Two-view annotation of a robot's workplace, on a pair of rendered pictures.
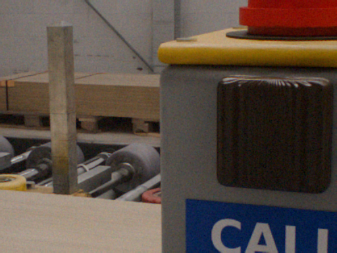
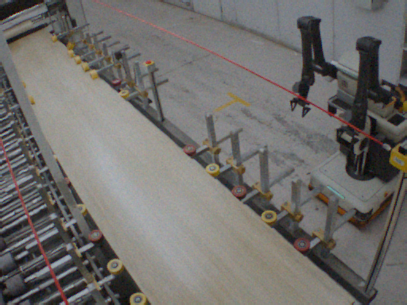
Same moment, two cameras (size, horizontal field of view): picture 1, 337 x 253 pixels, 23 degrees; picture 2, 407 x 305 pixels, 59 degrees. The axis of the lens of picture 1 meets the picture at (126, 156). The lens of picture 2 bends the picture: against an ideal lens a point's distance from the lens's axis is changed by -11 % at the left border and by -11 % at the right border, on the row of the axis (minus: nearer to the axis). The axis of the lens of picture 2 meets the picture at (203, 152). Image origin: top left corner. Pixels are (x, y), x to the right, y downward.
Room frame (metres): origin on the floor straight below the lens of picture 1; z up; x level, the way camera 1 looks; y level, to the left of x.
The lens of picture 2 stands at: (2.18, 1.81, 2.48)
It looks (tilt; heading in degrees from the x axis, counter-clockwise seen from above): 39 degrees down; 218
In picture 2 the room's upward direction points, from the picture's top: 10 degrees counter-clockwise
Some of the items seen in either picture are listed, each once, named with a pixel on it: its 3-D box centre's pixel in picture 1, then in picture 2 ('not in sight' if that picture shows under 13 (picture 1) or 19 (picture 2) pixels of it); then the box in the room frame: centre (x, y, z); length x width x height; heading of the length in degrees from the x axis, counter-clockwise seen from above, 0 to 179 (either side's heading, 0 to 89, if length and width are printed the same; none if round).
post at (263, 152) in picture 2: not in sight; (265, 181); (0.75, 1.08, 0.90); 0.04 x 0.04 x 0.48; 66
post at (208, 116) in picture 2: not in sight; (213, 144); (0.55, 0.62, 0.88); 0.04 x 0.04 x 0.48; 66
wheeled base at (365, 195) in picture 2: not in sight; (359, 179); (-0.25, 1.48, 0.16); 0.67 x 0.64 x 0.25; 156
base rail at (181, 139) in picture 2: not in sight; (137, 102); (0.07, -0.47, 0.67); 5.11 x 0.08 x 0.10; 66
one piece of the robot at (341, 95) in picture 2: not in sight; (347, 110); (0.02, 1.36, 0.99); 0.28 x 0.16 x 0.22; 66
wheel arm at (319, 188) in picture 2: not in sight; (296, 206); (0.79, 1.29, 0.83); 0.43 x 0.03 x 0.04; 156
